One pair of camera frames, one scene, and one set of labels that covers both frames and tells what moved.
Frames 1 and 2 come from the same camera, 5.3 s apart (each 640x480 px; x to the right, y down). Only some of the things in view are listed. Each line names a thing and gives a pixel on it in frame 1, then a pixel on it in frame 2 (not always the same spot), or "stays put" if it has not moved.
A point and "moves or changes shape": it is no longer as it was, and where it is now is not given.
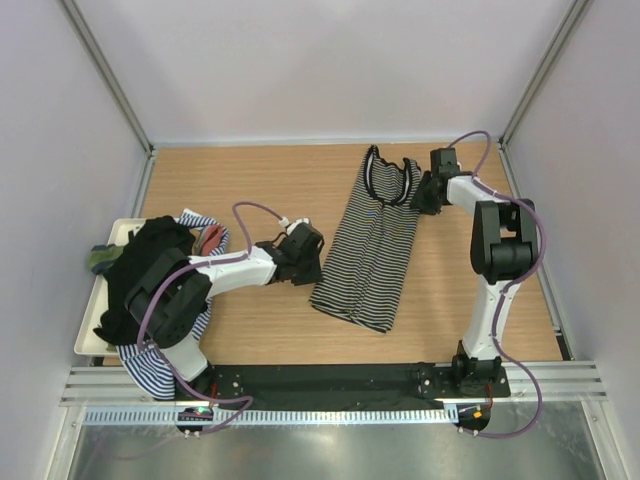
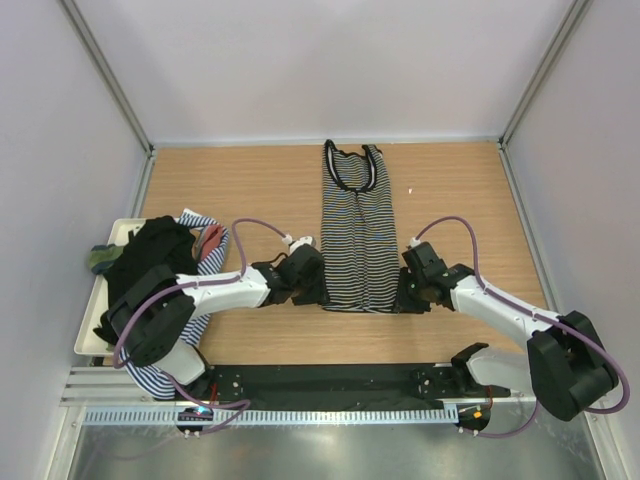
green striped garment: x=102 y=256 stays put
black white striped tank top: x=367 y=277 moves or changes shape
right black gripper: x=427 y=207 -> x=404 y=303
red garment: x=211 y=239 stays put
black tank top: x=144 y=244 stays put
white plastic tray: x=89 y=343 stays put
